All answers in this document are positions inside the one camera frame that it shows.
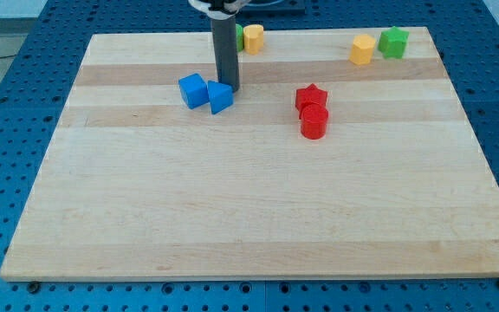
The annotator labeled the yellow heart block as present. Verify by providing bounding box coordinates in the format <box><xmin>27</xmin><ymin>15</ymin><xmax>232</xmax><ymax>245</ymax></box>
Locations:
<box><xmin>243</xmin><ymin>24</ymin><xmax>264</xmax><ymax>55</ymax></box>

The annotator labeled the yellow hexagon block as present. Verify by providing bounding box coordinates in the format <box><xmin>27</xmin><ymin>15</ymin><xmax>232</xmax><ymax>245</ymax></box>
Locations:
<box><xmin>348</xmin><ymin>34</ymin><xmax>376</xmax><ymax>65</ymax></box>

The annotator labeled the blue triangle block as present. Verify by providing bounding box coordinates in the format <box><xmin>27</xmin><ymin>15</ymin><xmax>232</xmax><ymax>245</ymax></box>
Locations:
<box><xmin>207</xmin><ymin>81</ymin><xmax>234</xmax><ymax>114</ymax></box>

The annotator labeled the red cylinder block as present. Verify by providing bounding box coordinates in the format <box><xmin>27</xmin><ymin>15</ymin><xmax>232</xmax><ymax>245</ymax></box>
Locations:
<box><xmin>301</xmin><ymin>104</ymin><xmax>329</xmax><ymax>140</ymax></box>

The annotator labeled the light wooden board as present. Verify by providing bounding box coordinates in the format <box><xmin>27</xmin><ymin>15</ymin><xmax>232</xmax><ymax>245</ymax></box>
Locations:
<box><xmin>0</xmin><ymin>27</ymin><xmax>499</xmax><ymax>282</ymax></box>

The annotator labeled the blue cube block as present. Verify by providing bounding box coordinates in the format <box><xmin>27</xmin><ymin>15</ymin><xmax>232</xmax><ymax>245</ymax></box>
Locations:
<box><xmin>178</xmin><ymin>73</ymin><xmax>209</xmax><ymax>109</ymax></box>

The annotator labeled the red star block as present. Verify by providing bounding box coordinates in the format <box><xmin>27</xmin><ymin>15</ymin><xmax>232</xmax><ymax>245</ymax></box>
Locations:
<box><xmin>295</xmin><ymin>83</ymin><xmax>328</xmax><ymax>118</ymax></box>

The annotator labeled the green round block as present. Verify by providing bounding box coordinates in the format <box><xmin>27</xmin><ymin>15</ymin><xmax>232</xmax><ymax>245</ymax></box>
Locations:
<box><xmin>236</xmin><ymin>23</ymin><xmax>244</xmax><ymax>52</ymax></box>

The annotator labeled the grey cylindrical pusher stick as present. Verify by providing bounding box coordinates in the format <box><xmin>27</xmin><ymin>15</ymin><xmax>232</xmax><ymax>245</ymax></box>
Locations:
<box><xmin>211</xmin><ymin>16</ymin><xmax>240</xmax><ymax>93</ymax></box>

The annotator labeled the green star block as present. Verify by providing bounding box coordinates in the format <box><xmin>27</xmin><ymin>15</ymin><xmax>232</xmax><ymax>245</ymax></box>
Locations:
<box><xmin>378</xmin><ymin>26</ymin><xmax>409</xmax><ymax>59</ymax></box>

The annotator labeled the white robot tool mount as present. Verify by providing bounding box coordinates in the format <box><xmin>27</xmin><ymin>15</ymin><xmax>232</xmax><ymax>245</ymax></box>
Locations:
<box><xmin>188</xmin><ymin>0</ymin><xmax>251</xmax><ymax>20</ymax></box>

